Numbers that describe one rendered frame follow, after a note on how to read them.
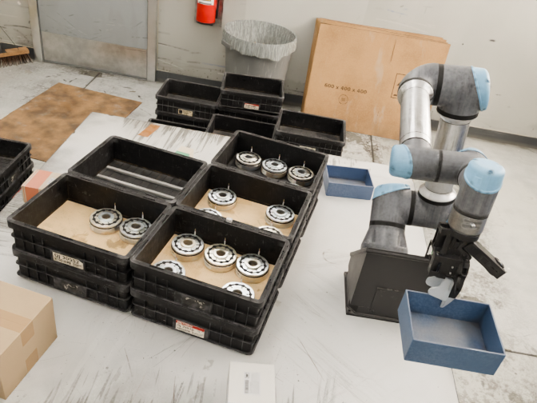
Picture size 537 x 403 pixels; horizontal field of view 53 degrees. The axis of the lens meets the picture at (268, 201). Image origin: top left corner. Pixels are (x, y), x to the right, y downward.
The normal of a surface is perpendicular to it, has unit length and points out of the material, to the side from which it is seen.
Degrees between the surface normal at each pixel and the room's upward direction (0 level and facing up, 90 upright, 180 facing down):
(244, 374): 0
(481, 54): 90
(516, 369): 0
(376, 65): 80
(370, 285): 90
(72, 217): 0
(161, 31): 90
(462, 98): 91
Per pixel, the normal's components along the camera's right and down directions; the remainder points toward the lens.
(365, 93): -0.07, 0.34
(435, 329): 0.14, -0.79
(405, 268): -0.08, 0.56
